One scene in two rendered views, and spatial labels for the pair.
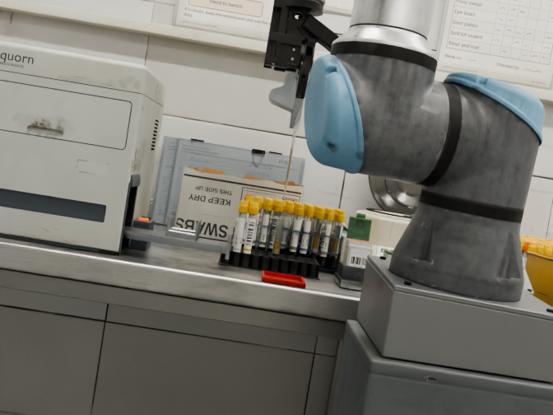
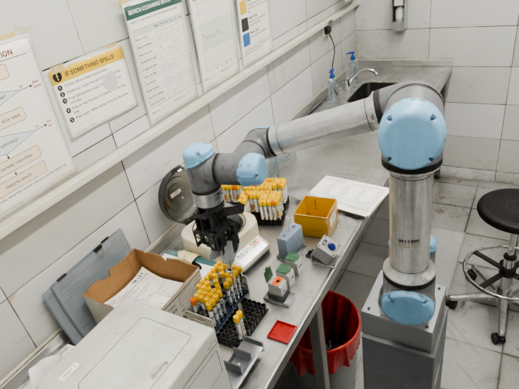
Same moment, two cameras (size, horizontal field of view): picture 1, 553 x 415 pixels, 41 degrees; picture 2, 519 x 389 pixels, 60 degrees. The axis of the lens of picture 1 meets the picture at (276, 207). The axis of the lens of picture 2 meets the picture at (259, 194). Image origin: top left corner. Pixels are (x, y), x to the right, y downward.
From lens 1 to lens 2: 1.27 m
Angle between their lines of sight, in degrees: 57
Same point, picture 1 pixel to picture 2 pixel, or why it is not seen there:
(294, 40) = (225, 228)
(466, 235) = not seen: hidden behind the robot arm
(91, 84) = (198, 367)
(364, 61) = (429, 288)
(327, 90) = (428, 309)
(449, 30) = (148, 97)
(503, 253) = not seen: hidden behind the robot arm
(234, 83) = (56, 224)
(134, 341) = not seen: outside the picture
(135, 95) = (215, 345)
